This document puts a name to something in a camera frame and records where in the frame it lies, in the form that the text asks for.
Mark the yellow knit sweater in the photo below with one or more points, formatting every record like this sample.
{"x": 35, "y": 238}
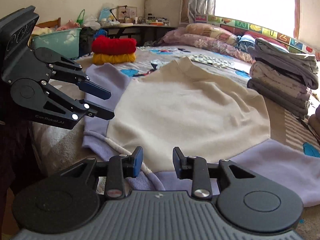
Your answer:
{"x": 112, "y": 58}

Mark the dark clothes pile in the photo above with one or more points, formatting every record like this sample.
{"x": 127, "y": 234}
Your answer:
{"x": 87, "y": 38}

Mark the wooden chair back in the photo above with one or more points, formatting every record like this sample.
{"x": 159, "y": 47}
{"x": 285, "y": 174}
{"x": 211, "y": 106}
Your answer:
{"x": 50, "y": 22}

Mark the picture card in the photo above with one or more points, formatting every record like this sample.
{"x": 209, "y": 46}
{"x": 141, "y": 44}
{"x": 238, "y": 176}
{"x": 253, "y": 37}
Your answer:
{"x": 128, "y": 12}

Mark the yellow cartoon pillow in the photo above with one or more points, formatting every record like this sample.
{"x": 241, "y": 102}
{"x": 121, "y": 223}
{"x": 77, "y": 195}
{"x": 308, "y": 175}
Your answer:
{"x": 210, "y": 31}

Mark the green storage bin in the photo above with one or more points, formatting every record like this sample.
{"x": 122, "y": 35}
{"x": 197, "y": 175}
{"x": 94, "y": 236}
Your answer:
{"x": 60, "y": 43}

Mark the white plastic bag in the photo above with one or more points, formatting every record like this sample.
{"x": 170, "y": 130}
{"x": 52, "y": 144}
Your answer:
{"x": 91, "y": 22}

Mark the wooden framed window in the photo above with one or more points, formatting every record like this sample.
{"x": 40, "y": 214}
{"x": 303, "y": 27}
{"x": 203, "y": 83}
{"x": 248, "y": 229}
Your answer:
{"x": 250, "y": 0}

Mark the beige folded garment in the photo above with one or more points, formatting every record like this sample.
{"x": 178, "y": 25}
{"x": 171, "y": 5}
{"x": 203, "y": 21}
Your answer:
{"x": 315, "y": 127}

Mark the grey curtain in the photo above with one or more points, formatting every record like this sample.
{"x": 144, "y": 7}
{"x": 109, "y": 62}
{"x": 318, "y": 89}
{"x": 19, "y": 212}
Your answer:
{"x": 201, "y": 0}

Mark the dark grey folded garment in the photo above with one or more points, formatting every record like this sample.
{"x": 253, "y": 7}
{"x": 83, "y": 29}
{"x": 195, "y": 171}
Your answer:
{"x": 275, "y": 95}

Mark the white floral folded garment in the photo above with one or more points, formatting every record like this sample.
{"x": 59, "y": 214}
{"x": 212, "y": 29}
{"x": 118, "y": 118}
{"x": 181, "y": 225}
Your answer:
{"x": 270, "y": 76}

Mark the pink floral pillow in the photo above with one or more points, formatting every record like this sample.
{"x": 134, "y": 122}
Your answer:
{"x": 200, "y": 43}

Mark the alphabet foam mat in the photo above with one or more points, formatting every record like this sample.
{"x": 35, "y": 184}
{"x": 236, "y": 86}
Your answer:
{"x": 272, "y": 33}

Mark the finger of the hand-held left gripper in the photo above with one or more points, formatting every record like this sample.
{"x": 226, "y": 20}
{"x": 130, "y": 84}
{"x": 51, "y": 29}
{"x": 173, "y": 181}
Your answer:
{"x": 100, "y": 113}
{"x": 97, "y": 90}

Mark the row of desk clutter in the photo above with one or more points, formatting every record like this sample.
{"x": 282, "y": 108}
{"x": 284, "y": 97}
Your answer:
{"x": 152, "y": 20}

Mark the cream and lilac sequin sweatshirt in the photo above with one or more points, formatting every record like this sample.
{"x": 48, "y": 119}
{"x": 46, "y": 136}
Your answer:
{"x": 187, "y": 105}

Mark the pink cloth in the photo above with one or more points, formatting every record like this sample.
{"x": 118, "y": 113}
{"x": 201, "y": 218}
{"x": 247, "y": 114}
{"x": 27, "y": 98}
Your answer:
{"x": 68, "y": 26}

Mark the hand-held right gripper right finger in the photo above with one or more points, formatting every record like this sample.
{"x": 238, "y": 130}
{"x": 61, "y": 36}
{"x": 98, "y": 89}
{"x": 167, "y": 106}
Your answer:
{"x": 178, "y": 163}

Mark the pale blue box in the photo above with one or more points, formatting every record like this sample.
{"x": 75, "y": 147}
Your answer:
{"x": 105, "y": 13}

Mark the green net bag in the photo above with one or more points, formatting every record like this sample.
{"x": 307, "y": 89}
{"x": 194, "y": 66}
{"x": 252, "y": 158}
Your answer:
{"x": 80, "y": 22}

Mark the red knit sweater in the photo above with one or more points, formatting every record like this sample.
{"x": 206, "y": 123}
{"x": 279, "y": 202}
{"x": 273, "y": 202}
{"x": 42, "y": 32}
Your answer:
{"x": 112, "y": 45}

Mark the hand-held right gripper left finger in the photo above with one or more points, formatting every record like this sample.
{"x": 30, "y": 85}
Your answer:
{"x": 138, "y": 162}

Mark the cartoon printed blanket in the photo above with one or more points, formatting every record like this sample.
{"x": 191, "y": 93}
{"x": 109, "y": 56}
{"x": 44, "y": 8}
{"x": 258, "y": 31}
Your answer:
{"x": 62, "y": 142}

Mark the stack of grey folded clothes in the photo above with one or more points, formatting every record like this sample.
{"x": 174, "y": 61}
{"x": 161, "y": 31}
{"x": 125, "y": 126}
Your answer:
{"x": 295, "y": 71}

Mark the blue bag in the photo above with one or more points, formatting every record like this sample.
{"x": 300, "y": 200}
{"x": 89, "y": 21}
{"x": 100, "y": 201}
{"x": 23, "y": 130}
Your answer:
{"x": 101, "y": 33}

